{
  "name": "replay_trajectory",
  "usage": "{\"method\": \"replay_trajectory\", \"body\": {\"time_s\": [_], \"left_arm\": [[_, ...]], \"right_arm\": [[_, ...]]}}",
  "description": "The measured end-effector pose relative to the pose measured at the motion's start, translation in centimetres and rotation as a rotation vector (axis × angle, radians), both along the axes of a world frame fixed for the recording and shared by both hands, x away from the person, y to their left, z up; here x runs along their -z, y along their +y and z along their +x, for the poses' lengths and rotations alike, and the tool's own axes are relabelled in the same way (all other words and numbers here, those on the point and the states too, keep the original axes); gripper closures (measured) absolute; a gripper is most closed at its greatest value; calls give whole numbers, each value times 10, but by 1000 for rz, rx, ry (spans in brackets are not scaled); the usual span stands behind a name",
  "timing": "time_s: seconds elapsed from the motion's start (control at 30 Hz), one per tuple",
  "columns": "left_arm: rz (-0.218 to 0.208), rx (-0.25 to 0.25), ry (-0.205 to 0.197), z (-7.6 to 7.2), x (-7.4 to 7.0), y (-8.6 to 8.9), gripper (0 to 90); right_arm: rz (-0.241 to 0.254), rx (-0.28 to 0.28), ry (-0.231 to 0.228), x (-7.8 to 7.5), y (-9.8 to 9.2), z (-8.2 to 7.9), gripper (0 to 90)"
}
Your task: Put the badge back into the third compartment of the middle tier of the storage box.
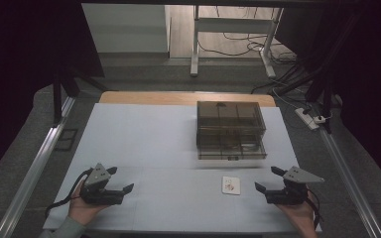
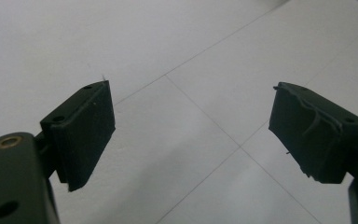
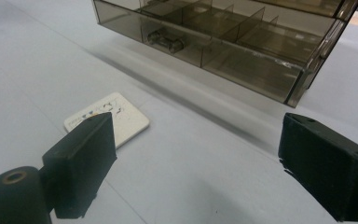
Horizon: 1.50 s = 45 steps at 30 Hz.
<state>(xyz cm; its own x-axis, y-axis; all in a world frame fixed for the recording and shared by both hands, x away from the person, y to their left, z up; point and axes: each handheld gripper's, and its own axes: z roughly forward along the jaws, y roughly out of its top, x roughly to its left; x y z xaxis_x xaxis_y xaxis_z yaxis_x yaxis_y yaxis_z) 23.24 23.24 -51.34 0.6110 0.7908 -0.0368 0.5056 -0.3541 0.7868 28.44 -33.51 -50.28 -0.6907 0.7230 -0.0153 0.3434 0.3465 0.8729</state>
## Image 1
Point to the dark curtain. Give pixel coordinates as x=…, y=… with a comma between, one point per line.
x=370, y=82
x=23, y=66

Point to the white table mat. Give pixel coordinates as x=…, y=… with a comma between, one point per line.
x=152, y=148

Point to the transparent brown drawer box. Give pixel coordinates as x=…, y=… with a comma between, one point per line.
x=229, y=130

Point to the white playing card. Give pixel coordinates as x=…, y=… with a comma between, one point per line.
x=231, y=185

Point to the aluminium rail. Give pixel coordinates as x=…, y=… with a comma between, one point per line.
x=350, y=181
x=34, y=172

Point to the white desk frame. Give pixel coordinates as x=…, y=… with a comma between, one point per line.
x=195, y=46

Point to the person's right hand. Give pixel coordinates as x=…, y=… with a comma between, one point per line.
x=299, y=214

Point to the person's left hand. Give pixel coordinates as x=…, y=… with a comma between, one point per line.
x=81, y=211

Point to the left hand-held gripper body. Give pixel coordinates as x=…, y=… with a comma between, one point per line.
x=96, y=178

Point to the white power strip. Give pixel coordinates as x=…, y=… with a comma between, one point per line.
x=306, y=118

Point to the black square frame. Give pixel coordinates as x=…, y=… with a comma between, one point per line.
x=66, y=140

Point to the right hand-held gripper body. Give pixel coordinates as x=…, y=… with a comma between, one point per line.
x=299, y=177

